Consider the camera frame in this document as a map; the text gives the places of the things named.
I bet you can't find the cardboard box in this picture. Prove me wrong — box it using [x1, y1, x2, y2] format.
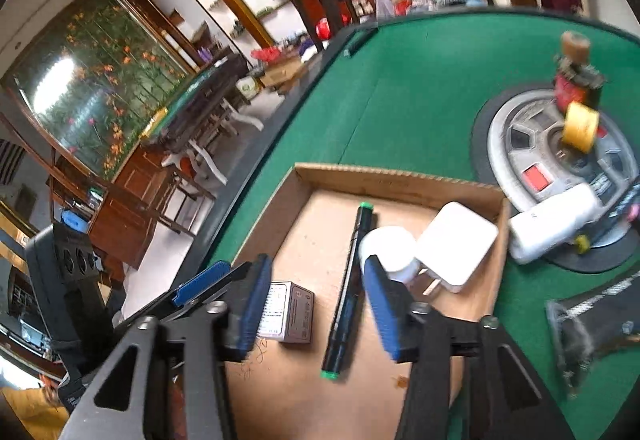
[220, 162, 512, 440]

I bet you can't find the small grey printed carton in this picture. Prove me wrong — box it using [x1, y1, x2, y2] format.
[256, 280, 314, 346]

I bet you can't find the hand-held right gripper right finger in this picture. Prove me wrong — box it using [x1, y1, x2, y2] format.
[364, 254, 576, 440]

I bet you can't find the white round jar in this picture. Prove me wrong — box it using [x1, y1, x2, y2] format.
[359, 226, 420, 285]

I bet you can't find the white plastic chair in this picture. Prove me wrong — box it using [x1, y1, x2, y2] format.
[162, 104, 266, 187]

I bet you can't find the yellow tape roll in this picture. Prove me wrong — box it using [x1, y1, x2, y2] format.
[561, 101, 600, 154]

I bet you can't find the wooden mahjong table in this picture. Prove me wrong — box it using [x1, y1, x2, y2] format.
[142, 54, 252, 148]

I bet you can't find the flower painting panel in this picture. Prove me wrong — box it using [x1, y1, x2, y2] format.
[2, 0, 197, 182]

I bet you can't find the white square adapter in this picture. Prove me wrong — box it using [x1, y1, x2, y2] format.
[416, 201, 500, 295]

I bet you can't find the small brown cardboard carton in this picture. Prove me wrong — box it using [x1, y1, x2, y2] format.
[259, 55, 312, 92]

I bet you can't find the brown wooden cabinet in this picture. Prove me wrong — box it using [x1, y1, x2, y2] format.
[52, 140, 211, 271]

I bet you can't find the brown wooden spool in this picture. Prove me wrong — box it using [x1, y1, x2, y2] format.
[560, 31, 592, 67]

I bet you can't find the black marker with green caps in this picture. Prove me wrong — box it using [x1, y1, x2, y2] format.
[320, 201, 377, 381]

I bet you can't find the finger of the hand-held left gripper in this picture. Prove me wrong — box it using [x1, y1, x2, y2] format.
[112, 261, 251, 336]

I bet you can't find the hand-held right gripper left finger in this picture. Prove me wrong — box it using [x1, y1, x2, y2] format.
[60, 254, 273, 440]

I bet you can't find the black plastic packet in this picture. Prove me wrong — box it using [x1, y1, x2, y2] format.
[544, 269, 640, 397]

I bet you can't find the round mahjong table console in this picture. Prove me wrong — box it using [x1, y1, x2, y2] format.
[471, 82, 640, 273]

